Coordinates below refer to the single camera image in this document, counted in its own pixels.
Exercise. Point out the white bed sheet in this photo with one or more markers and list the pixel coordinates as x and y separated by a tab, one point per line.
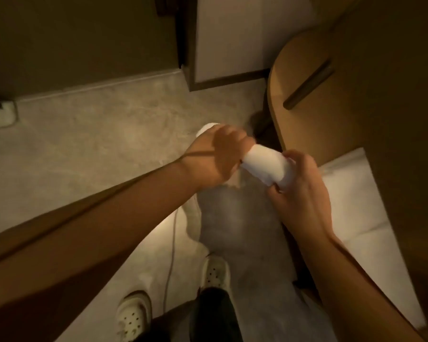
363	217

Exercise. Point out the white towel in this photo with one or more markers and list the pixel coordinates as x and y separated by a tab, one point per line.
242	224

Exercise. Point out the person's right forearm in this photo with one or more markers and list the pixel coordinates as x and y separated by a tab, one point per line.
346	288

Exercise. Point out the curved wooden cabinet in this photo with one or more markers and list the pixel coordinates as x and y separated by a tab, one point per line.
388	103

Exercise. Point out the person's left fingers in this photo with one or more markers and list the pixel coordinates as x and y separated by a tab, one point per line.
235	142

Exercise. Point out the white floor-level object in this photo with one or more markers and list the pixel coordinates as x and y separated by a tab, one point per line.
0	115

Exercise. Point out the person's right thumb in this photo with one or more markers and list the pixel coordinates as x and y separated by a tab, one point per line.
275	198

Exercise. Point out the person's right hand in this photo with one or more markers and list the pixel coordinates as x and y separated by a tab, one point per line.
303	202

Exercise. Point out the person's left hand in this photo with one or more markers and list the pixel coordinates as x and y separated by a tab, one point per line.
208	160

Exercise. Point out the person's white left clog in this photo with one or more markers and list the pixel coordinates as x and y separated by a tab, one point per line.
133	315

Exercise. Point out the white door panel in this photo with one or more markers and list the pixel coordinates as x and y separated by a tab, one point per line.
242	35

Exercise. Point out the person's white clog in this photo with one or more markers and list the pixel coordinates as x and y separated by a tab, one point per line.
214	274
133	315

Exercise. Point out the person's left forearm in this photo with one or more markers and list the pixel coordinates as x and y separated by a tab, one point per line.
92	242

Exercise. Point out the person's white right clog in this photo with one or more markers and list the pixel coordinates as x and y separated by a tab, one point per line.
214	274

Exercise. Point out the person's black trousers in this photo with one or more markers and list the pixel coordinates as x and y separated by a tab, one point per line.
210	316

